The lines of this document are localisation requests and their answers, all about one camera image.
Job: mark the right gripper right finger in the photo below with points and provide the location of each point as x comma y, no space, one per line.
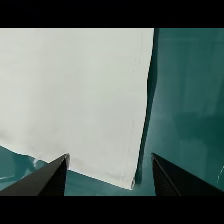
180,180

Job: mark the white garment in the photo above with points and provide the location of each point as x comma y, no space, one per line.
73,100

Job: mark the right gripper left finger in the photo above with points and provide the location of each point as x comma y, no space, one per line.
46,180

